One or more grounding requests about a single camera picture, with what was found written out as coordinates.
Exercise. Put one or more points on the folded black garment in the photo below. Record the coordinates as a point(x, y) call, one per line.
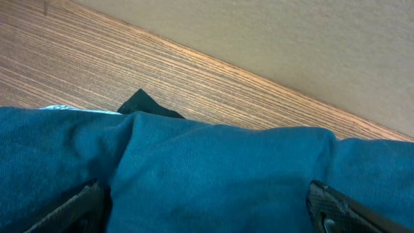
point(141, 101)

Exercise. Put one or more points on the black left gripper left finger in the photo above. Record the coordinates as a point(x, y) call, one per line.
point(82, 209)

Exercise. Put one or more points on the folded light blue jeans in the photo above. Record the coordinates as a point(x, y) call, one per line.
point(72, 108)

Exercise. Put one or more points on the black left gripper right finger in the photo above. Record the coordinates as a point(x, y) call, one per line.
point(333, 212)

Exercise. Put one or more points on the navy blue shorts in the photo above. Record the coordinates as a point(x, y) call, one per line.
point(176, 175)

